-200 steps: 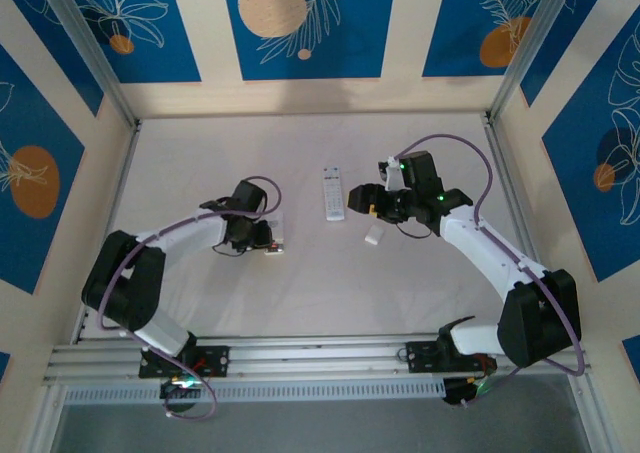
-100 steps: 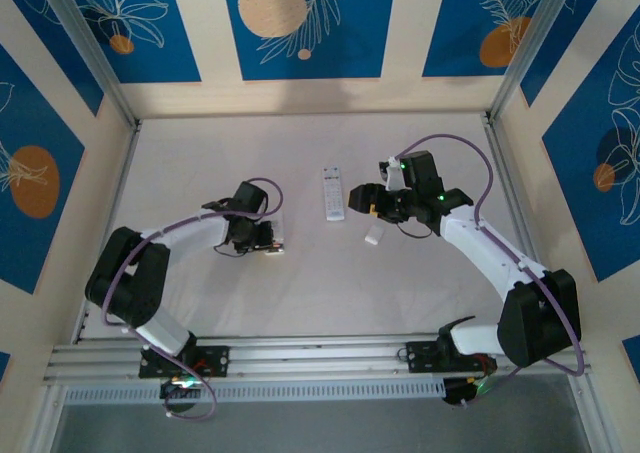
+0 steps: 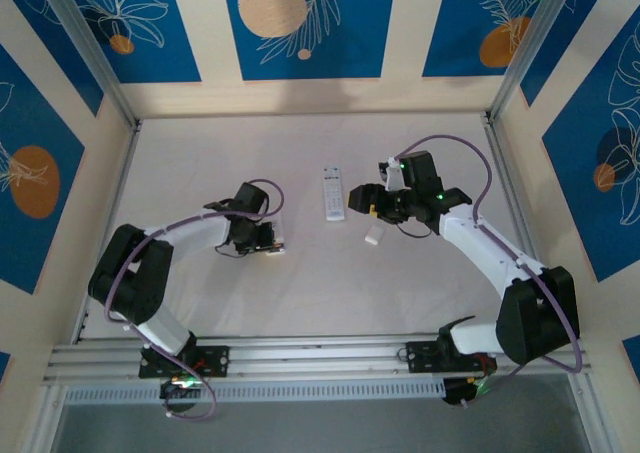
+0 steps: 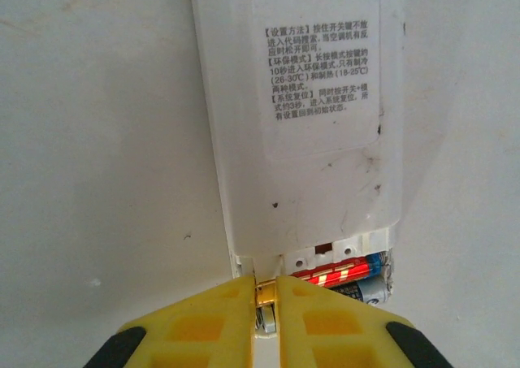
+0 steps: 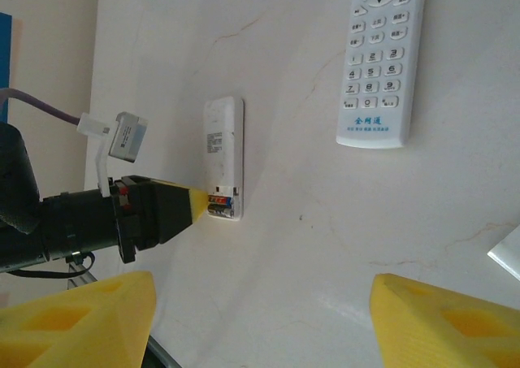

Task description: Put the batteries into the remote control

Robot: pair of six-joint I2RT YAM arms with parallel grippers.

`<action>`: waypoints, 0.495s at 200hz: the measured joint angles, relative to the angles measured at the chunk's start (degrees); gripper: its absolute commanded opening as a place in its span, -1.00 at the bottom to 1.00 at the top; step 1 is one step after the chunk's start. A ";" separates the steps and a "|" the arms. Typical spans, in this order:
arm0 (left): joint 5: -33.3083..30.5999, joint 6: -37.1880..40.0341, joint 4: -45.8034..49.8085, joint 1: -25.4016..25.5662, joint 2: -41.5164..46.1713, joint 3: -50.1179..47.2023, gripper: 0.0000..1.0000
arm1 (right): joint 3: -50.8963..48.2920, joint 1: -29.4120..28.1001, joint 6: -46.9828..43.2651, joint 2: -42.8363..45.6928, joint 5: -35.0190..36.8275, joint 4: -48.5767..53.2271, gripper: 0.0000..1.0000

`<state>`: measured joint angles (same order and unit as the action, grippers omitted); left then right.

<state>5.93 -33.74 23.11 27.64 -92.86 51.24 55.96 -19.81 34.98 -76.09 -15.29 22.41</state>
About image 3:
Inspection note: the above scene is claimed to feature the aluminium frame leg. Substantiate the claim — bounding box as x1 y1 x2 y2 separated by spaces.
567 372 619 453
19 380 69 453

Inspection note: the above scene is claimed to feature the aluminium mounting rail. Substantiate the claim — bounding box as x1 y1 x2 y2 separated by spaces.
42 331 594 385

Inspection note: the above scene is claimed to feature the long white TV remote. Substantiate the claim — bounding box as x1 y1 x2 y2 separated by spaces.
322 165 347 223

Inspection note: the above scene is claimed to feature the aluminium table side rail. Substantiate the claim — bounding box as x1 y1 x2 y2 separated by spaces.
73 122 143 344
482 115 564 332

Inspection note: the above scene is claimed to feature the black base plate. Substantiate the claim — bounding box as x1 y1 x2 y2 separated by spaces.
405 340 499 374
138 345 231 379

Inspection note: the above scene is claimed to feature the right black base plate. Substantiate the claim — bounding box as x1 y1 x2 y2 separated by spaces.
405 340 499 374

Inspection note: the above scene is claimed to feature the short white AC remote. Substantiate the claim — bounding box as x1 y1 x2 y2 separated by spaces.
263 216 290 258

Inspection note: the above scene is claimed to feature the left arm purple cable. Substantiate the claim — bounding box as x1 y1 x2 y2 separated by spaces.
103 178 285 421

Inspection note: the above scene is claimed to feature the aluminium frame post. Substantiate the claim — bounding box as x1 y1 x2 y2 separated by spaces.
485 0 596 124
37 0 140 130

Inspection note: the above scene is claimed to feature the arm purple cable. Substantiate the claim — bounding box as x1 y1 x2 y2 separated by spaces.
103 178 285 421
397 133 585 409

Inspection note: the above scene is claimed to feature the grey slotted cable duct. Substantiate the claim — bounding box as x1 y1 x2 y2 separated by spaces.
62 376 447 407

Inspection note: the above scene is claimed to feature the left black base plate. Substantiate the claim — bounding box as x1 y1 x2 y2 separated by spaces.
138 345 231 379

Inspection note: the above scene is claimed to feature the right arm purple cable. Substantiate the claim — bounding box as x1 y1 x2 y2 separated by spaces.
397 133 585 409

